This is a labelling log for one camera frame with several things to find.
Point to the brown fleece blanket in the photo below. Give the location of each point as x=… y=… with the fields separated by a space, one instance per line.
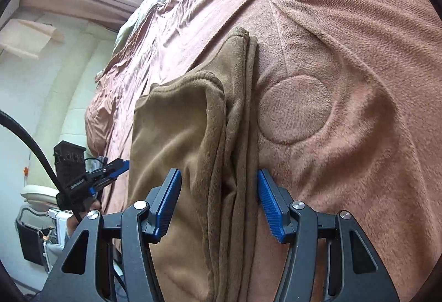
x=345 y=63

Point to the black bag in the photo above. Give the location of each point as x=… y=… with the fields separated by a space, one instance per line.
x=29 y=239

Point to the person's left hand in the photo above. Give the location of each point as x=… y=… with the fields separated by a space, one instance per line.
x=73 y=224

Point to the beige hanging cloth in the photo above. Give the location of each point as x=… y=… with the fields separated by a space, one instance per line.
x=24 y=36

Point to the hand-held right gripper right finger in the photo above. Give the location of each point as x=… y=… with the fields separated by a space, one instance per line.
x=271 y=208

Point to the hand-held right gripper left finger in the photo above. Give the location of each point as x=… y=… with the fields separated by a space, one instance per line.
x=169 y=205

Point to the cream chair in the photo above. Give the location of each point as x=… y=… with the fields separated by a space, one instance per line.
x=34 y=191

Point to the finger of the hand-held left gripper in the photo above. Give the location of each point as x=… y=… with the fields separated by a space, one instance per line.
x=119 y=169
x=103 y=184

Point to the brown printed t-shirt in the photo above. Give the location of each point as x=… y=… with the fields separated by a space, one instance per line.
x=179 y=136

